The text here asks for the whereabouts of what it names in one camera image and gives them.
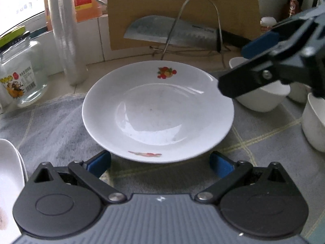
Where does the white ceramic bowl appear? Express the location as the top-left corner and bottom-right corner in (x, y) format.
(287, 81), (312, 104)
(229, 57), (291, 113)
(301, 93), (325, 154)

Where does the clear cling film roll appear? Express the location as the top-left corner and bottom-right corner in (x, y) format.
(47, 0), (88, 86)

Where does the wooden knife block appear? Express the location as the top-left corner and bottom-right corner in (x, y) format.
(280, 0), (318, 21)

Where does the orange oil bottle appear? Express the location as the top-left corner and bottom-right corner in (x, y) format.
(43, 0), (103, 31)

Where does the stained white fruit print plate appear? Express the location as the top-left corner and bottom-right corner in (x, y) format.
(0, 138), (25, 244)

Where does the wooden cutting board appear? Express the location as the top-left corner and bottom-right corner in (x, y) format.
(107, 0), (260, 51)

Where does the cleaver with black handle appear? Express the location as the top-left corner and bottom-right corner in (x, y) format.
(123, 15), (255, 50)

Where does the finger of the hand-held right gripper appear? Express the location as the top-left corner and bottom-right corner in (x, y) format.
(218, 48), (306, 99)
(241, 10), (321, 59)

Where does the glass jar with yellow lid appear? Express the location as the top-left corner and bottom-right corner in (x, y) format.
(0, 26), (49, 108)

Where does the grey blue checked towel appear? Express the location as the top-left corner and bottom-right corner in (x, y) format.
(0, 91), (325, 244)

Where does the metal wire rack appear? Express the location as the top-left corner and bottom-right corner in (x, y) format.
(149, 0), (231, 57)

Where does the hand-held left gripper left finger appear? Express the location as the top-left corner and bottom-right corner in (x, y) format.
(30, 150), (128, 205)

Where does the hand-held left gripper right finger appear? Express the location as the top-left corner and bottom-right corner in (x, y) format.
(195, 151), (296, 205)

